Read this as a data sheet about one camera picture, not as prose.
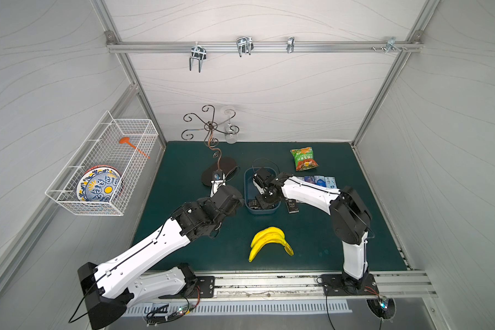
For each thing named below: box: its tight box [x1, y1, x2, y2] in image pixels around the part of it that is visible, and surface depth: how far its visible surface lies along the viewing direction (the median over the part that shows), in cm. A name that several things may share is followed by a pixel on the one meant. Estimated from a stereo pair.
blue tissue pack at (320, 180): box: [314, 175, 327, 187], surface depth 103 cm
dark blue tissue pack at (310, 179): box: [303, 176, 316, 185], surface depth 104 cm
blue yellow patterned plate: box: [76, 165, 124, 203], surface depth 62 cm
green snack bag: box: [290, 146, 319, 172], surface depth 110 cm
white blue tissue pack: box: [324, 176, 337, 190], surface depth 103 cm
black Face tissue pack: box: [285, 198, 300, 214], surface depth 94 cm
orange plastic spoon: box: [118, 136, 151, 159], surface depth 80 cm
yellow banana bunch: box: [248, 226, 295, 262], surface depth 83 cm
